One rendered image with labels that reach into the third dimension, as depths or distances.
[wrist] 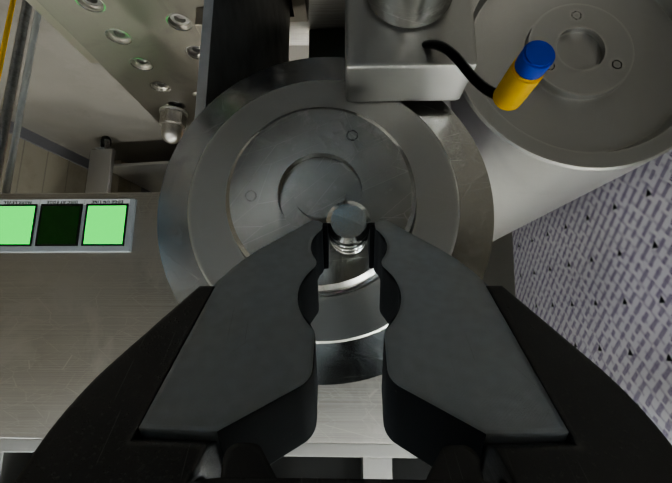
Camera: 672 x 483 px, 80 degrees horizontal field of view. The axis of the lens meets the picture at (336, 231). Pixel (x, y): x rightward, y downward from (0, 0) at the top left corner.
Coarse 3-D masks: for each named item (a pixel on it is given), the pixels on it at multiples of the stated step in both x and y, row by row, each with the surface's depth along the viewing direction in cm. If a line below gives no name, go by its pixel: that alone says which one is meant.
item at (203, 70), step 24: (216, 0) 21; (240, 0) 26; (264, 0) 33; (216, 24) 21; (240, 24) 26; (264, 24) 33; (216, 48) 21; (240, 48) 26; (264, 48) 33; (216, 72) 21; (240, 72) 26; (216, 96) 21
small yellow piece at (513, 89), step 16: (432, 48) 15; (448, 48) 14; (528, 48) 10; (544, 48) 10; (464, 64) 13; (512, 64) 11; (528, 64) 10; (544, 64) 10; (480, 80) 13; (512, 80) 11; (528, 80) 11; (496, 96) 12; (512, 96) 12
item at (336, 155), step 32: (288, 128) 16; (320, 128) 16; (352, 128) 16; (256, 160) 16; (288, 160) 16; (320, 160) 16; (352, 160) 16; (384, 160) 16; (256, 192) 16; (288, 192) 16; (320, 192) 16; (352, 192) 16; (384, 192) 16; (256, 224) 16; (288, 224) 15; (352, 256) 15; (320, 288) 15
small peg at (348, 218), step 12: (336, 204) 13; (348, 204) 13; (360, 204) 13; (336, 216) 13; (348, 216) 13; (360, 216) 13; (336, 228) 12; (348, 228) 12; (360, 228) 12; (336, 240) 13; (348, 240) 12; (360, 240) 13; (348, 252) 14
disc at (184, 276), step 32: (288, 64) 19; (320, 64) 19; (224, 96) 19; (256, 96) 19; (192, 128) 19; (448, 128) 18; (192, 160) 18; (480, 160) 18; (160, 192) 18; (480, 192) 18; (160, 224) 18; (480, 224) 17; (192, 256) 17; (480, 256) 17; (192, 288) 17; (352, 288) 17; (320, 352) 16; (352, 352) 16; (320, 384) 16
